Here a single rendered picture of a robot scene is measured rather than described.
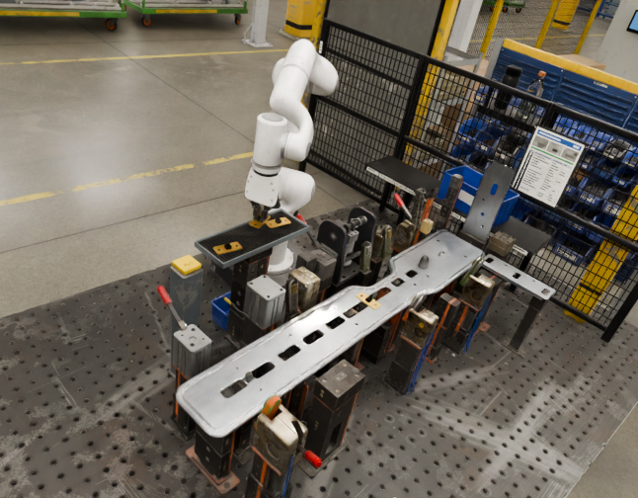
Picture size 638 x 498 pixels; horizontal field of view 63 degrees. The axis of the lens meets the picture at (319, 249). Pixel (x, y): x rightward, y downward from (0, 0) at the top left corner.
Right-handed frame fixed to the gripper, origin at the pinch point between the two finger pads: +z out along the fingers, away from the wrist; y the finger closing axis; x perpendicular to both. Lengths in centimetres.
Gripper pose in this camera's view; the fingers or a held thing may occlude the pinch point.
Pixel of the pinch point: (260, 213)
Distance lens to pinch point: 163.5
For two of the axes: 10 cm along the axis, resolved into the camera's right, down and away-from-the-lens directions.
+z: -1.7, 8.1, 5.6
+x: 3.7, -4.8, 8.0
